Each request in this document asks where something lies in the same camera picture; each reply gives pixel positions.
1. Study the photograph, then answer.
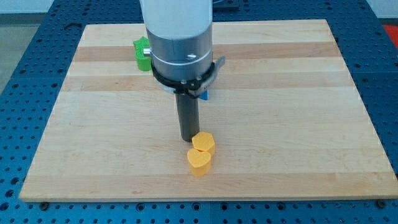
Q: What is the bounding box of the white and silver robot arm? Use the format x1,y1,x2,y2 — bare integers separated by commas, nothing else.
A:
140,0,213,81

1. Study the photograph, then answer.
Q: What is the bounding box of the green star block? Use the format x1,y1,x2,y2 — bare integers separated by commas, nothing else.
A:
133,36,152,72

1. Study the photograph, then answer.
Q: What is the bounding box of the black clamp ring with lever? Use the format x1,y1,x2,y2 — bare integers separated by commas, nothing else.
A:
150,56,226,99

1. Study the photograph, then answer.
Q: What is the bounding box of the blue block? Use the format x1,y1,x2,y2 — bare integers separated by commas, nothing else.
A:
199,90,209,100

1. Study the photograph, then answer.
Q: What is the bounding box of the yellow hexagon block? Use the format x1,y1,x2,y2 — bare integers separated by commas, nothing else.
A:
192,131,215,155

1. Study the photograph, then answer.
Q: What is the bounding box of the red object at right edge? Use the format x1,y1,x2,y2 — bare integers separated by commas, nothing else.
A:
383,25,398,48

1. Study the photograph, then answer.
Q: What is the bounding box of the yellow heart block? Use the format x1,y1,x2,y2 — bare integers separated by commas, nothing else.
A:
187,148,212,177

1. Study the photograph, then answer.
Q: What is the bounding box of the dark cylindrical pointer tool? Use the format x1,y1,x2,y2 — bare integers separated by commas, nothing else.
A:
175,95,200,142

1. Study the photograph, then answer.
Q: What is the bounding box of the wooden board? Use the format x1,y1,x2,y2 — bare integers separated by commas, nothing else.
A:
19,20,397,202

